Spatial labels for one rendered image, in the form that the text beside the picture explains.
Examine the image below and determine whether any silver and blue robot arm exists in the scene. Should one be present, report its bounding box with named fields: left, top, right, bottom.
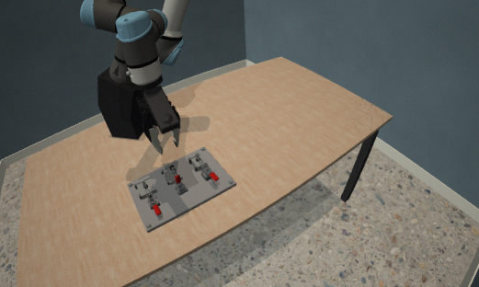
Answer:
left=80, top=0, right=190, bottom=134

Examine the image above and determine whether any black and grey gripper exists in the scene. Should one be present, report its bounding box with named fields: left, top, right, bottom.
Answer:
left=133, top=75, right=180, bottom=155

